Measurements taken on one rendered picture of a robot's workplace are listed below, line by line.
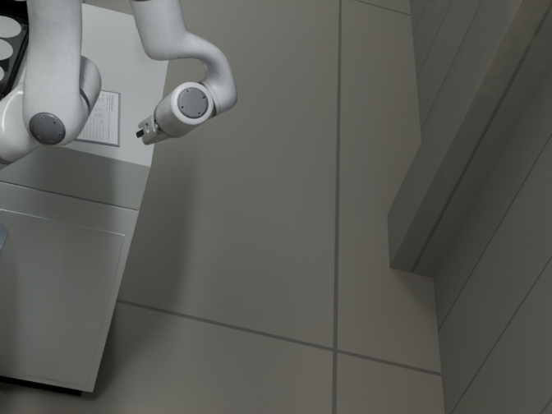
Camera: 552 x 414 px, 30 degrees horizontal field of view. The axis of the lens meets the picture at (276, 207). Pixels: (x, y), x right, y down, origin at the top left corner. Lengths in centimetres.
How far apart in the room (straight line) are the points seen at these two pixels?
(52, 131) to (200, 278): 166
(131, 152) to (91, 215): 21
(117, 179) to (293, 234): 148
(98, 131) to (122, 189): 15
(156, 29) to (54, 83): 23
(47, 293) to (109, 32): 72
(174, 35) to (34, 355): 133
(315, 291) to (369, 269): 27
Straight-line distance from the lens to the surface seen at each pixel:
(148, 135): 214
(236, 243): 374
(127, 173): 247
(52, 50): 198
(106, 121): 254
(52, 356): 298
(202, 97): 198
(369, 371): 352
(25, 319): 288
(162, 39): 192
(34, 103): 200
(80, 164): 247
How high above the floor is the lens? 254
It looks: 40 degrees down
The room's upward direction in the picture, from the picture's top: 21 degrees clockwise
